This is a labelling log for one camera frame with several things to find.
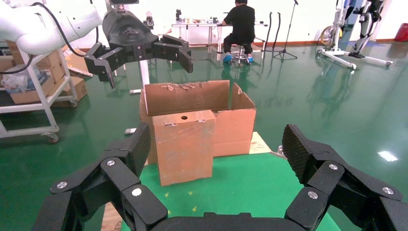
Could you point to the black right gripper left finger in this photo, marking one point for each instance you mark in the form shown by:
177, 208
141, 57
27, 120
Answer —
134, 150

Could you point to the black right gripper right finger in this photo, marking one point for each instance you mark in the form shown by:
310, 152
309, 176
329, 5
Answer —
299, 153

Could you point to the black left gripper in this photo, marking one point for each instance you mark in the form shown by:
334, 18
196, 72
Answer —
127, 28

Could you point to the small cardboard box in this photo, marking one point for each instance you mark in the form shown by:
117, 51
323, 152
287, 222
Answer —
183, 150

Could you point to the flattened cardboard sheet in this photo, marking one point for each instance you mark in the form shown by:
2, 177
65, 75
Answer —
75, 65

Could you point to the large open cardboard carton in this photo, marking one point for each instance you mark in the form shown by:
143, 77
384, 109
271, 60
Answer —
234, 127

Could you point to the cardboard box with print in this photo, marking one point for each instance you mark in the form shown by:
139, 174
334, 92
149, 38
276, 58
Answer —
75, 91

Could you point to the stacked brown cardboard boxes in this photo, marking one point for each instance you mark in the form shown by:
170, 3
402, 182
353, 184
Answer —
54, 68

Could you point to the flat cardboard box on shelf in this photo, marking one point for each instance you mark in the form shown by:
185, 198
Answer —
32, 95

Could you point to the white stand pole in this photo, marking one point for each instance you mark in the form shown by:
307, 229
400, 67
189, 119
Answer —
145, 76

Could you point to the green table cloth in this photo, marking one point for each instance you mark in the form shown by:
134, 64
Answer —
248, 185

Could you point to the white work table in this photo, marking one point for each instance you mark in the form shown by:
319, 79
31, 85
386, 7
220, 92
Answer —
197, 25

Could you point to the black tripod stand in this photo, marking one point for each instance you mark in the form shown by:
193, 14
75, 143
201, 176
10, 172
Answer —
284, 52

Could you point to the wheeled metal stool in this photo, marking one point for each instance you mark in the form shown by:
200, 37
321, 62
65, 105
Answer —
240, 59

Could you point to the white wheeled shelf cart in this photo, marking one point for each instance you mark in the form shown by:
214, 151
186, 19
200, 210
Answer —
28, 130

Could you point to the seated person in black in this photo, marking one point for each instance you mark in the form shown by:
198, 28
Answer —
242, 22

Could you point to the black double pole stand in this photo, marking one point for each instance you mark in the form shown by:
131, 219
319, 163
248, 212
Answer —
268, 32

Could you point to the clear plastic bag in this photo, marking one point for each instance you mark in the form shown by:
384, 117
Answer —
14, 83

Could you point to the black exoskeleton legs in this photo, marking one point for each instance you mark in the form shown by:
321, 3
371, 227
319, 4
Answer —
365, 28

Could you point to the red container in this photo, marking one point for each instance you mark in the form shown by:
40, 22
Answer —
402, 33

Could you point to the white metal frame bars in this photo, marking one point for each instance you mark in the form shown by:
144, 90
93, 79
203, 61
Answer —
130, 131

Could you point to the white exoskeleton support frame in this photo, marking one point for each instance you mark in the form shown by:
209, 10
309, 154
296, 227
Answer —
338, 22

